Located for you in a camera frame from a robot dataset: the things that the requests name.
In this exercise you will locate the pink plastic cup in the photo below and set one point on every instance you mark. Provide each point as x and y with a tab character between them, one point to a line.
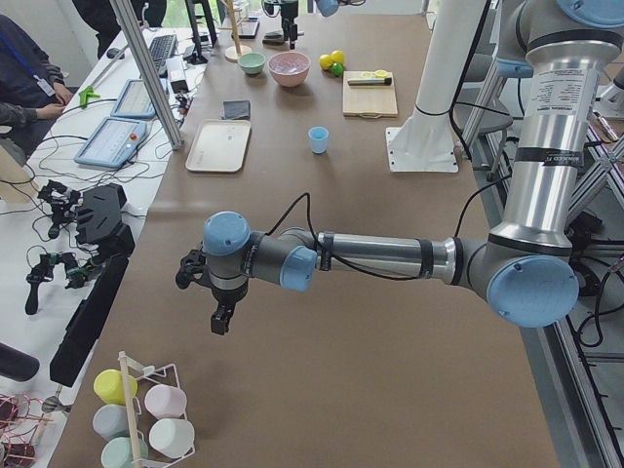
165	401

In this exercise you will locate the steel handled knife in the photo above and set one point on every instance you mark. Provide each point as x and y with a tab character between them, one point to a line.
370	82

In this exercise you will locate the black laptop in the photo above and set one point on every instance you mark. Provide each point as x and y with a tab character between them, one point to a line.
247	30

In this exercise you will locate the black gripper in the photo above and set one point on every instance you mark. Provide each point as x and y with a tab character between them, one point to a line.
289	19
225	296

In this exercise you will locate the long black box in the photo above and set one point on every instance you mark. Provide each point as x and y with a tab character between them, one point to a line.
86	325

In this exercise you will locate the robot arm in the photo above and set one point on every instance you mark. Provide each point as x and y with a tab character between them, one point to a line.
521	270
326	8

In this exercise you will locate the yellow plastic cup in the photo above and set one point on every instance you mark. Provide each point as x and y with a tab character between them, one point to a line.
108	386

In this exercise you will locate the mint green plastic cup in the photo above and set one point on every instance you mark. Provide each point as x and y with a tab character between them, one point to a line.
117	453

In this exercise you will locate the wooden rack handle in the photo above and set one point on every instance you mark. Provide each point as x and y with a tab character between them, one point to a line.
138	459

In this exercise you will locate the mint green bowl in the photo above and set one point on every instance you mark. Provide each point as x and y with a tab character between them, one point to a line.
252	63

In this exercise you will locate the green clamp tool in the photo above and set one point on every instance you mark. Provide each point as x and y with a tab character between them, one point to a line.
86	95

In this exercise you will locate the black plastic gripper part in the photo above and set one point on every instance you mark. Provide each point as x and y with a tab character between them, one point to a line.
99	221

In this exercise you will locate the white wire cup rack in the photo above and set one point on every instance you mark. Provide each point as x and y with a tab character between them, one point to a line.
165	375

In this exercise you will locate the cream rabbit tray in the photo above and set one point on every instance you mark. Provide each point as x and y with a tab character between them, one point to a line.
219	146

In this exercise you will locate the green lime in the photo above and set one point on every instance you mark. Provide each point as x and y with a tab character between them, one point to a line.
337	70

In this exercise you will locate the aluminium frame post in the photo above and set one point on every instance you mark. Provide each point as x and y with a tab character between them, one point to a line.
126	18

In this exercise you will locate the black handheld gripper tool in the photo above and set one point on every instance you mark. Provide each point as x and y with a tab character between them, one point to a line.
41	273

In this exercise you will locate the light blue cup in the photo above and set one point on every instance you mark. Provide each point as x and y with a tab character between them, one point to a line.
318	139

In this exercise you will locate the pink bowl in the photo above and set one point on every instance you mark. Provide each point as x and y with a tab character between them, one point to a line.
290	81

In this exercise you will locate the wooden cutting board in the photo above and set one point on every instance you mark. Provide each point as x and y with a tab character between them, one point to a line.
373	102

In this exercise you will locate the black keyboard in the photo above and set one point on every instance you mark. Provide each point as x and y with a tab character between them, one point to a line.
162	48

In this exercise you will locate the white plastic cup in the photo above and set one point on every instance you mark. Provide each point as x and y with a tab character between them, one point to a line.
172	437

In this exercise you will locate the yellow lemon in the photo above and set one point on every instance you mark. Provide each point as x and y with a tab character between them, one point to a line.
338	56
325	62

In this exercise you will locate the blue teach pendant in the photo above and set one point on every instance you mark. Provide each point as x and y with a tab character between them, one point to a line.
134	102
112	144

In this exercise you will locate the seated person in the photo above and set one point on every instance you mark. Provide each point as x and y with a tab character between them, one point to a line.
33	93

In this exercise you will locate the dark grey cloth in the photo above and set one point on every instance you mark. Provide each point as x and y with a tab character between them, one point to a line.
236	110

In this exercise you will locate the grey-blue plastic cup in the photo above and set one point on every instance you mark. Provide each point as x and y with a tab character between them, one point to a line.
111	422

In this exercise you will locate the pile of clear ice cubes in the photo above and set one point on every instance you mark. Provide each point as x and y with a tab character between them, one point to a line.
288	64

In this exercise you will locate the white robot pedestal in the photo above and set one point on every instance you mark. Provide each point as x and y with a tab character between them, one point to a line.
424	144

